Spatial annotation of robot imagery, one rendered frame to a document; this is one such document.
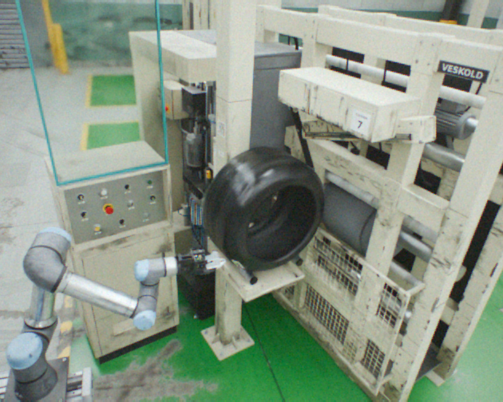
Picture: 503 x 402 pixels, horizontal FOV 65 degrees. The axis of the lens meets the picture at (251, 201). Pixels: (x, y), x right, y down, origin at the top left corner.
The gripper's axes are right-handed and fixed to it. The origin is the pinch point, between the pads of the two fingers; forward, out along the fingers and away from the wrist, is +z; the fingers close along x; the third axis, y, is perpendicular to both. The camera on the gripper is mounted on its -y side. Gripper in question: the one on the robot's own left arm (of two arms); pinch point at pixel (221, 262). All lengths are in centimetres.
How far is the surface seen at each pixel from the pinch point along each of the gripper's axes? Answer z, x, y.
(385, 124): 53, 2, 66
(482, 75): 78, -6, 91
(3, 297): -101, 117, -153
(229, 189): 6.4, 21.6, 21.4
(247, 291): 18.9, 0.7, -25.5
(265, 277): 34.4, 10.8, -30.7
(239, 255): 10.9, 5.0, -3.1
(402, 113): 61, 4, 70
